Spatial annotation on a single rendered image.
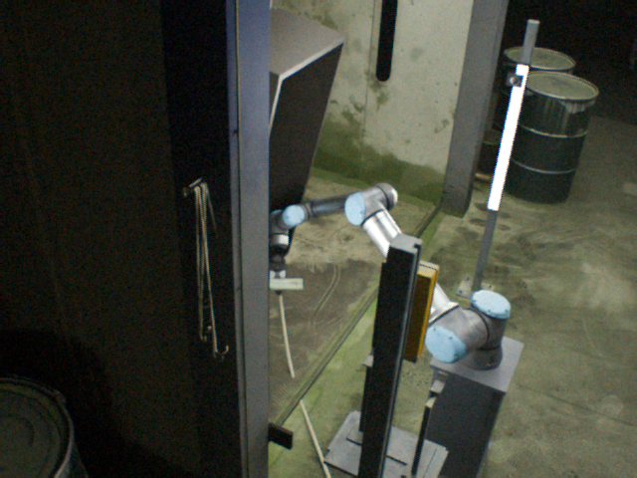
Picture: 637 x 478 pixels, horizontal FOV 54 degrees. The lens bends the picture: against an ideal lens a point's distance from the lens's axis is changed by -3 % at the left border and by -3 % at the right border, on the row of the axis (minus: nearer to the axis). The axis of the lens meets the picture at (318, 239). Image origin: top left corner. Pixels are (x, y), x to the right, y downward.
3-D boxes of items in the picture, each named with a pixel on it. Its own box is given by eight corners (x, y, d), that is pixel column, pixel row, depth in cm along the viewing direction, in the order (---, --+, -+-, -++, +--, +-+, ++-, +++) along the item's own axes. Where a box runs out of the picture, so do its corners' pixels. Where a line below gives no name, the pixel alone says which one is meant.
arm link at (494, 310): (511, 338, 243) (521, 302, 233) (482, 356, 234) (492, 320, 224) (480, 317, 253) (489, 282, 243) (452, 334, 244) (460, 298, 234)
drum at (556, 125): (497, 168, 531) (518, 66, 482) (565, 178, 521) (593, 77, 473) (497, 201, 483) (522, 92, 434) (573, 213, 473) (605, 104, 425)
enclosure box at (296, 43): (164, 284, 295) (194, 39, 223) (232, 224, 341) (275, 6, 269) (228, 319, 288) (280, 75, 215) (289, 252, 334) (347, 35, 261)
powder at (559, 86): (520, 71, 482) (520, 69, 481) (590, 81, 473) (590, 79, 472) (523, 95, 438) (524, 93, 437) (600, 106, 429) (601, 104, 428)
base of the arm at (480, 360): (507, 347, 253) (513, 328, 248) (495, 376, 239) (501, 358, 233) (462, 332, 260) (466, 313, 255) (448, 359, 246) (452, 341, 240)
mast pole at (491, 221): (470, 292, 387) (528, 21, 297) (472, 287, 391) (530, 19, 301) (478, 294, 386) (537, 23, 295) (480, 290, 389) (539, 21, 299)
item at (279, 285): (304, 288, 313) (303, 277, 291) (304, 298, 311) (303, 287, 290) (205, 287, 313) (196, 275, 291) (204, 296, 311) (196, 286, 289)
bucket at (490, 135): (497, 178, 515) (504, 147, 499) (463, 169, 525) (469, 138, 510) (506, 164, 538) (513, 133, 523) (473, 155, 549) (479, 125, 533)
